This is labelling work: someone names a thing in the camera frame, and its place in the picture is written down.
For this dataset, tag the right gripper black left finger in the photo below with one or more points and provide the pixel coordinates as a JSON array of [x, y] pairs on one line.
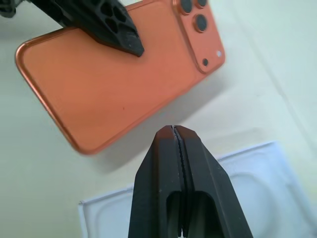
[[153, 188]]

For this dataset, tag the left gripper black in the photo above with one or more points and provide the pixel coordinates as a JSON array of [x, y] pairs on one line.
[[6, 7]]

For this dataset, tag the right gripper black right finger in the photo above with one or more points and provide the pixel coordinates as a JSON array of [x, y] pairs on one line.
[[210, 188]]

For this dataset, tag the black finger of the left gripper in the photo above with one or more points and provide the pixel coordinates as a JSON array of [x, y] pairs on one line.
[[104, 22]]

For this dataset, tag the orange smartphone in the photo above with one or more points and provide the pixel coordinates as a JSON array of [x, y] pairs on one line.
[[111, 94]]

